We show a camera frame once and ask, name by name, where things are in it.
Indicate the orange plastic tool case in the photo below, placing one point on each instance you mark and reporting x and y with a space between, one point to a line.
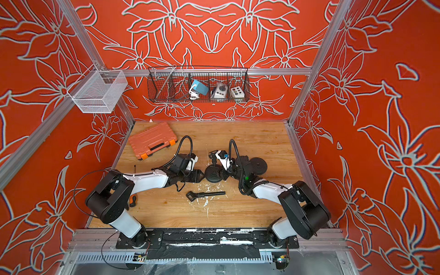
153 139

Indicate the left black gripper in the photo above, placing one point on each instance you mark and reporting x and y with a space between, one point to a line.
196 176

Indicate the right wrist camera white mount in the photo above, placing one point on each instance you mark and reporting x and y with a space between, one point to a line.
224 158

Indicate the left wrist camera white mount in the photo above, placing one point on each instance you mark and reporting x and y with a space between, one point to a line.
193 160

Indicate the black wire wall basket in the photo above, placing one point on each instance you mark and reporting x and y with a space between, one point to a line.
172 84

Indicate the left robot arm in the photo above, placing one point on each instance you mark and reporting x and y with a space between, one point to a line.
109 200

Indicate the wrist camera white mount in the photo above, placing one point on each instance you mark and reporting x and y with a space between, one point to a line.
224 158
193 160

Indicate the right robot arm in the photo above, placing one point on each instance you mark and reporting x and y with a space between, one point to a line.
305 212

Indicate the black mic clip pole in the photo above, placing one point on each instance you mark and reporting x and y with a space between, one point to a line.
213 157
192 196

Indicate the clear plastic wall bin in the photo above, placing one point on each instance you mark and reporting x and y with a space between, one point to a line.
97 93

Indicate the black round stand base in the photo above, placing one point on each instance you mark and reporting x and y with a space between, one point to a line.
213 173

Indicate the white device black knobs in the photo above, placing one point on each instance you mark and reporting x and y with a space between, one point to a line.
220 91

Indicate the white button box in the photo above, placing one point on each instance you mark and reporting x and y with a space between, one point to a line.
237 93

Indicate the teal box in basket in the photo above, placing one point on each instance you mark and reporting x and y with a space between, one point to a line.
199 88

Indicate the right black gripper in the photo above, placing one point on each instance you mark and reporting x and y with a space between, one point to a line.
224 174

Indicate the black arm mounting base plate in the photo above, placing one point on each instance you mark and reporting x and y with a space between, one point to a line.
210 244

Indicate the orange black handled tool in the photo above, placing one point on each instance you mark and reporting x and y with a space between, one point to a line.
133 201

